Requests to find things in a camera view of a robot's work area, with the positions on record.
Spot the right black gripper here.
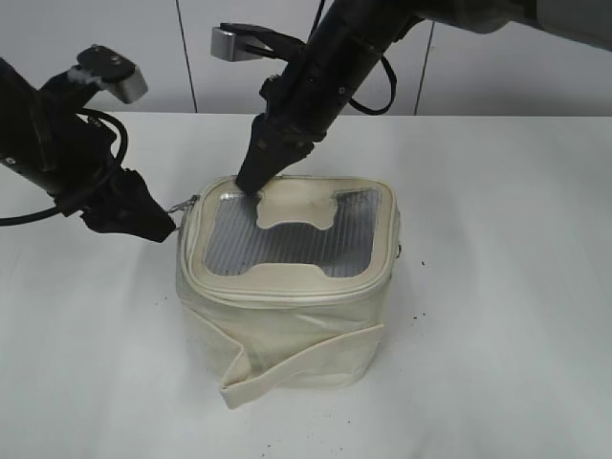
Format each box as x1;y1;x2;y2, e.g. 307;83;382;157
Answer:
234;114;326;195

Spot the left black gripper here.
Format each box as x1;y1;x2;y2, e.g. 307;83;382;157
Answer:
55;169;175;243

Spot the cream square zipper bag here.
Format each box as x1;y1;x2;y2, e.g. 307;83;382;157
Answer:
176;176;401;409

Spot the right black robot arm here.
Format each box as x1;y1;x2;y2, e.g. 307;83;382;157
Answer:
220;0;611;194

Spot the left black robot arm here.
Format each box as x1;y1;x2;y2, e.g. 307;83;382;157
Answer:
1;47;176;243

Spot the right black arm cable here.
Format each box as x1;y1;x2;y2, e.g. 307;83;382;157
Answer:
347;47;399;117

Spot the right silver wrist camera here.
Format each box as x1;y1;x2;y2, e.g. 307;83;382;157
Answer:
209;23;294;62

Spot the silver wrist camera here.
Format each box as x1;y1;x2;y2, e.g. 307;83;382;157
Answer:
209;23;294;62
68;45;148;104

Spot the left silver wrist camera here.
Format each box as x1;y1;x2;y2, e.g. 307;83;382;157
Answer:
68;45;148;104

